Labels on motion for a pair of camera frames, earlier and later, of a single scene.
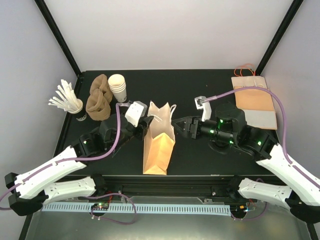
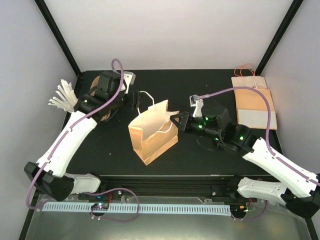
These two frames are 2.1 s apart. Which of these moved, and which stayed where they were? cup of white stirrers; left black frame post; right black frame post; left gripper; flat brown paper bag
Moved: left gripper
Stayed: cup of white stirrers; right black frame post; left black frame post; flat brown paper bag
